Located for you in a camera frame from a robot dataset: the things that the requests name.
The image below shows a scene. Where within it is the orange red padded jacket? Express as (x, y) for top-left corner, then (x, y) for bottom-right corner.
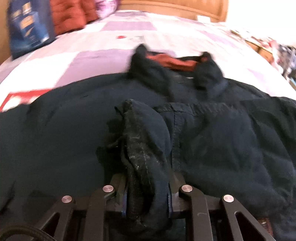
(50, 0), (98, 36)

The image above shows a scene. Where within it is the white box on bed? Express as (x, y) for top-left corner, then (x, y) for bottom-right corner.
(196, 15), (211, 24)

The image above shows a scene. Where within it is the wooden nightstand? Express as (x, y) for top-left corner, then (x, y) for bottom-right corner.
(230, 30), (275, 65)

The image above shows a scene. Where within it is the pink purple patchwork bedsheet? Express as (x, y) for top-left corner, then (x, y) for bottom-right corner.
(0, 9), (296, 110)

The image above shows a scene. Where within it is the pile of colourful clothes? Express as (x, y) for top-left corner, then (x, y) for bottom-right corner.
(269, 40), (295, 80)

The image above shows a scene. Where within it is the blue shopping bag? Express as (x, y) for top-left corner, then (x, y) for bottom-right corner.
(6, 1), (56, 59)

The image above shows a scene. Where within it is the red white checkered blanket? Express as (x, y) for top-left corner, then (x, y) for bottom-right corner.
(1, 89), (51, 112)

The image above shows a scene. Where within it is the black cable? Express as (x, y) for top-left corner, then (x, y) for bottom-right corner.
(0, 223), (55, 241)

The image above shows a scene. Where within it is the purple patterned pillow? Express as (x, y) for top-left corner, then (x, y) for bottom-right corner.
(95, 0), (120, 19)

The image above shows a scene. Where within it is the dark navy padded jacket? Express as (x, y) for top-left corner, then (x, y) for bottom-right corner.
(1, 45), (295, 240)

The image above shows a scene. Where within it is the wooden bed headboard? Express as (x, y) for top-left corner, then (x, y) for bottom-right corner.
(118, 0), (229, 22)

